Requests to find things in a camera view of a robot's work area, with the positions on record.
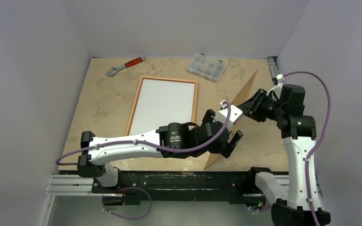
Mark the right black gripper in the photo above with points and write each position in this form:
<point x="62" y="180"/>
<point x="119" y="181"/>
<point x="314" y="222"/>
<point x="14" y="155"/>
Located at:
<point x="259" y="104"/>

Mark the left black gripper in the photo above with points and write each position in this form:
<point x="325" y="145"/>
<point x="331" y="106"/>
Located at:
<point x="225" y="149"/>

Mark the photo print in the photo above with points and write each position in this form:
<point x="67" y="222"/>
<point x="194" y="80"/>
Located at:
<point x="162" y="106"/>

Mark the orange wooden picture frame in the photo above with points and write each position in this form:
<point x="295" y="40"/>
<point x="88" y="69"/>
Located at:
<point x="134" y="103"/>

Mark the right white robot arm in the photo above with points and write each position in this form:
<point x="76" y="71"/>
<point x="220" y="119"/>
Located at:
<point x="301" y="204"/>

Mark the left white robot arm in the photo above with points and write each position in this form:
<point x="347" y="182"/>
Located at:
<point x="175" y="140"/>

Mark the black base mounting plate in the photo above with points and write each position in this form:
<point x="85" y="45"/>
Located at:
<point x="232" y="187"/>

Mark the clear plastic organizer box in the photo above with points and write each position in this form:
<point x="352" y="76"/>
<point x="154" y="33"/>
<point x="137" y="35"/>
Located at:
<point x="206" y="67"/>

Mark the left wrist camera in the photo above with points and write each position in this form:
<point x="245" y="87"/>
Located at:
<point x="228" y="115"/>

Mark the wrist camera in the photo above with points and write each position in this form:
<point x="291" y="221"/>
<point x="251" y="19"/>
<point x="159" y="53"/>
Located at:
<point x="278" y="82"/>
<point x="228" y="115"/>

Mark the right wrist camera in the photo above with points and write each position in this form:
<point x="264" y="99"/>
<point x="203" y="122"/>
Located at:
<point x="278" y="82"/>

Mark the red handled adjustable wrench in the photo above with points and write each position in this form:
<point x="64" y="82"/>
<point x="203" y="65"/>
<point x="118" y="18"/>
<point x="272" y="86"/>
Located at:
<point x="115" y="69"/>

